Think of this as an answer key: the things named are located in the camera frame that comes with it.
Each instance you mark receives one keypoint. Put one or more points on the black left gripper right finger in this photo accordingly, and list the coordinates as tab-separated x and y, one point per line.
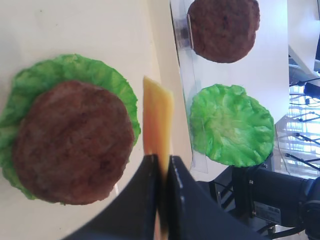
193	215

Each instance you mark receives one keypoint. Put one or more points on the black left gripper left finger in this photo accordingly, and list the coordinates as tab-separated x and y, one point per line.
131	215

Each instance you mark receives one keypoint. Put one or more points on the orange cheese slice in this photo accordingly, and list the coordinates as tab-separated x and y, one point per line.
158	109

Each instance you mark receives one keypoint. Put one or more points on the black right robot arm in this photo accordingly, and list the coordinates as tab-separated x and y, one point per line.
286	204

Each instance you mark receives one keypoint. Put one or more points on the green lettuce leaf in holder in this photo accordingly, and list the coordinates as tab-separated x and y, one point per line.
230	127

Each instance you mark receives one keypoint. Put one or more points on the brown meat patty on burger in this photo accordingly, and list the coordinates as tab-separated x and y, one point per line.
74	144

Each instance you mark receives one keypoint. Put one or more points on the green lettuce leaf on burger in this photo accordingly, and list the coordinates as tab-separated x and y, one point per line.
35	80

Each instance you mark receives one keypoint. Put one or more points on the brown meat patty in holder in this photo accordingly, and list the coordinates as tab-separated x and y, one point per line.
223	31

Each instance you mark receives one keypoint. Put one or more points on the white metal tray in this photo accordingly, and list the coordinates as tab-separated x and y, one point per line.
135	37

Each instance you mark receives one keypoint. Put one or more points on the clear right long rail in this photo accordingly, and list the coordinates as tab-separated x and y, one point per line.
184	48

